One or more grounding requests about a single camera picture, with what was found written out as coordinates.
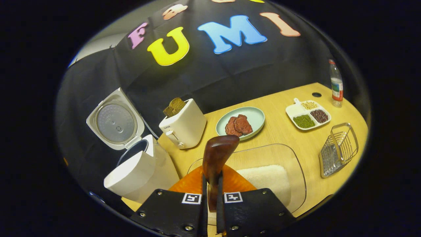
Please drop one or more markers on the clear plastic container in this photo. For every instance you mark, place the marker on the clear plastic container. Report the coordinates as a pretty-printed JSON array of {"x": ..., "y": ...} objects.
[{"x": 263, "y": 154}]

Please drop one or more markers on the clear plastic bottle red label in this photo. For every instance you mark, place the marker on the clear plastic bottle red label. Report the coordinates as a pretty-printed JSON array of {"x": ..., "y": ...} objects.
[{"x": 336, "y": 89}]

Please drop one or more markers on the red meat piece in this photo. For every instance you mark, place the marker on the red meat piece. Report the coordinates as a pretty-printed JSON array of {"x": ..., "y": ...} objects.
[
  {"x": 231, "y": 127},
  {"x": 244, "y": 125}
]

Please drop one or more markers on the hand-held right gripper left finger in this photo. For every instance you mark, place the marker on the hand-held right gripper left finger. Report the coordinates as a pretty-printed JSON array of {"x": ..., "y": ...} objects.
[{"x": 171, "y": 214}]

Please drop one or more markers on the white toaster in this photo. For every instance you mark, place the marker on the white toaster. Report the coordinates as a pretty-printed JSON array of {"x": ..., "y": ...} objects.
[{"x": 187, "y": 126}]

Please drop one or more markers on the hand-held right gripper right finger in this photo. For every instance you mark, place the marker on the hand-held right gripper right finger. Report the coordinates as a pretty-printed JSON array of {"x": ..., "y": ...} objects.
[{"x": 256, "y": 214}]

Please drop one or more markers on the white rice cooker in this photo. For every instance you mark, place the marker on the white rice cooker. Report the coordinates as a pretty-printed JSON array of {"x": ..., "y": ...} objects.
[{"x": 138, "y": 171}]

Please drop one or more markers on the brown wooden spoon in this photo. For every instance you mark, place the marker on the brown wooden spoon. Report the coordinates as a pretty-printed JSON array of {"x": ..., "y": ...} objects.
[{"x": 218, "y": 151}]

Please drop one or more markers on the pale green plate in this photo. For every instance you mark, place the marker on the pale green plate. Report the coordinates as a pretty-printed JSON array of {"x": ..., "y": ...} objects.
[{"x": 256, "y": 117}]

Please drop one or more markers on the pile of dark red beans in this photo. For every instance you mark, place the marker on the pile of dark red beans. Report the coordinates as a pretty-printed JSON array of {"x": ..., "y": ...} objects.
[{"x": 319, "y": 116}]

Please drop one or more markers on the pile of green beans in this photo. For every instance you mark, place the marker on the pile of green beans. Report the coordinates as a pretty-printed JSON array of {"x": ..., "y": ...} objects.
[{"x": 304, "y": 121}]

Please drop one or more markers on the black backdrop cloth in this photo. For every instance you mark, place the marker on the black backdrop cloth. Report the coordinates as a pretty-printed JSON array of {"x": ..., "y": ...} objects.
[{"x": 204, "y": 75}]

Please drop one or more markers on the pile of pale yellow beans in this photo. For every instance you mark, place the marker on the pile of pale yellow beans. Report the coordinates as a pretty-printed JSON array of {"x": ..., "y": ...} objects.
[{"x": 309, "y": 105}]

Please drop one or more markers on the white divided dish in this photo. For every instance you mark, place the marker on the white divided dish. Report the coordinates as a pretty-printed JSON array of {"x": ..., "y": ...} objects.
[{"x": 292, "y": 112}]

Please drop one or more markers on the black table grommet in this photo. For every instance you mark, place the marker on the black table grommet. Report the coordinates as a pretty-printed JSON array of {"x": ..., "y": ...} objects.
[{"x": 316, "y": 94}]

